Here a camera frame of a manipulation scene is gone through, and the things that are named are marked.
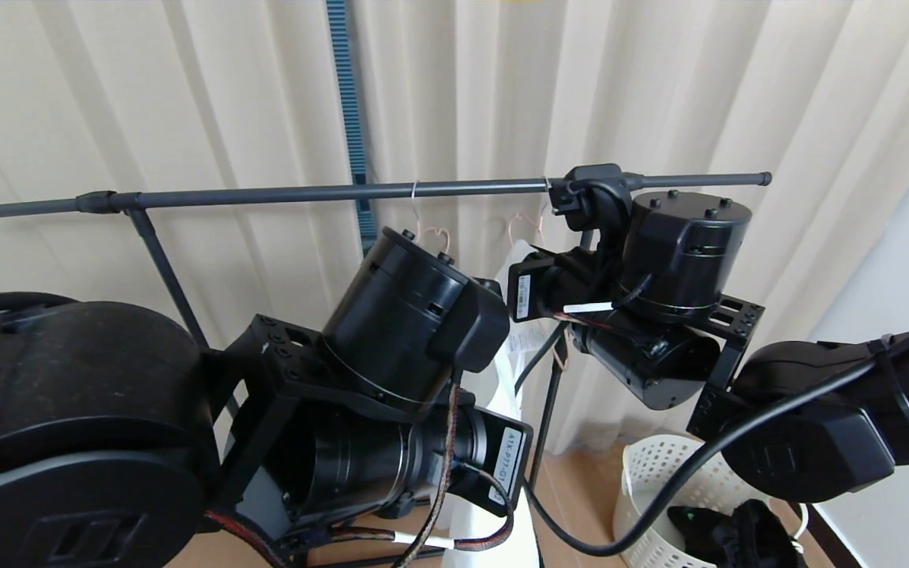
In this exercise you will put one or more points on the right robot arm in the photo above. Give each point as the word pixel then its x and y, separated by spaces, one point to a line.
pixel 683 252

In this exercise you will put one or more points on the beige curtain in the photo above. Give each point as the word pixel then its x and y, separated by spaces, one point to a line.
pixel 738 95
pixel 147 118

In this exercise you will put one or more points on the window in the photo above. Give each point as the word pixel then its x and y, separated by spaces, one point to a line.
pixel 353 118

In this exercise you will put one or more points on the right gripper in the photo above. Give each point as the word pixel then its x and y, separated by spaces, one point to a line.
pixel 565 284

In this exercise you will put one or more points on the white shirt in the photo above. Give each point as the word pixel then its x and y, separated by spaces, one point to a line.
pixel 494 394

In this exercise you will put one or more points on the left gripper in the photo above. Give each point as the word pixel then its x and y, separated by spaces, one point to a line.
pixel 391 457

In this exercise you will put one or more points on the black garment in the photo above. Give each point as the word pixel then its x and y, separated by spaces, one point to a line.
pixel 754 536

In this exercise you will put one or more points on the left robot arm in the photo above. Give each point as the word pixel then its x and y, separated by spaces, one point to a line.
pixel 84 426

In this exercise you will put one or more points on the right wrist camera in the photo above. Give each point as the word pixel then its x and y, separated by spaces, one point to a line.
pixel 592 193

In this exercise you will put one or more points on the pink clothes hanger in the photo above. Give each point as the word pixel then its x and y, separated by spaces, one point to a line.
pixel 519 225
pixel 432 234

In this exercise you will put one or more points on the black clothes rack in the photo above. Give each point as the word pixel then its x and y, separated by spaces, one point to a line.
pixel 265 193

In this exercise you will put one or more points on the white laundry basket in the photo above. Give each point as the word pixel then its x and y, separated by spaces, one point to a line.
pixel 660 473

